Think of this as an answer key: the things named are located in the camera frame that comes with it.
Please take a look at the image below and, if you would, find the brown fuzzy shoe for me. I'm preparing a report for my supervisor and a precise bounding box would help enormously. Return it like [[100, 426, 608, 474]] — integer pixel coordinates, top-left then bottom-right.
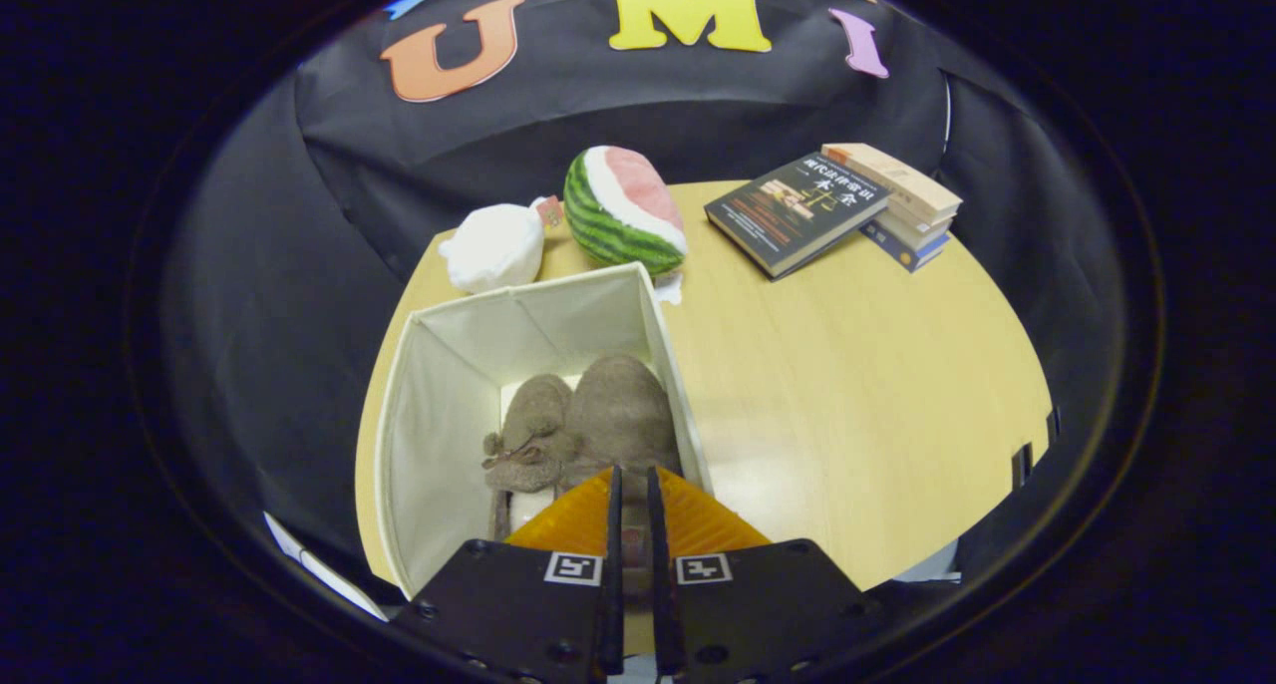
[[483, 373, 579, 540], [558, 353, 684, 565]]

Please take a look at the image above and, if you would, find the beige book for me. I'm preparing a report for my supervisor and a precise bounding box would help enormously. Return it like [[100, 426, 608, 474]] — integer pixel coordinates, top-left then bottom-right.
[[821, 143, 964, 251]]

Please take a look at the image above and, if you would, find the black paperback book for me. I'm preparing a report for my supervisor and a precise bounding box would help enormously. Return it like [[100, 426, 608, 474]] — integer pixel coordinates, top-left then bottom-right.
[[704, 152, 890, 281]]

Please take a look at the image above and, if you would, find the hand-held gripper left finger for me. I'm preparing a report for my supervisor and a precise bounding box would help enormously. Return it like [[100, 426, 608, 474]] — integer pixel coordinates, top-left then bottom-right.
[[394, 465, 625, 684]]

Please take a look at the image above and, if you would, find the white plush toy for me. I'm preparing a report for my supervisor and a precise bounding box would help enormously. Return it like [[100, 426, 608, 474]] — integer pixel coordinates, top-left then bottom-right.
[[439, 197, 564, 294]]

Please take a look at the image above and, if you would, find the black backdrop cloth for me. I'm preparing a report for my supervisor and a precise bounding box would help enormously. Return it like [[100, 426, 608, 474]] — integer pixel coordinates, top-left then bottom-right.
[[159, 0, 1137, 605]]

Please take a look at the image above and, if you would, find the cream fabric storage box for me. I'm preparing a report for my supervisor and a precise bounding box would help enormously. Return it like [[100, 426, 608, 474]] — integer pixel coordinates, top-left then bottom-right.
[[374, 261, 714, 600]]

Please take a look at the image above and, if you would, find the watermelon slice plush toy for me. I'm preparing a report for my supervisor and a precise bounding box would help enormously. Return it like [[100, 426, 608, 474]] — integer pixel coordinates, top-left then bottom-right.
[[563, 146, 689, 304]]

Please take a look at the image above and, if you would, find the blue book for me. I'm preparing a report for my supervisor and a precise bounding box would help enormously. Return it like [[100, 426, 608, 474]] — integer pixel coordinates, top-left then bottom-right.
[[860, 220, 950, 273]]

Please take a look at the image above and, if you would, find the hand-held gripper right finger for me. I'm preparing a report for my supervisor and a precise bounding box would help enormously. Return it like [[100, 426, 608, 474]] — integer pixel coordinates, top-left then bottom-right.
[[646, 467, 870, 684]]

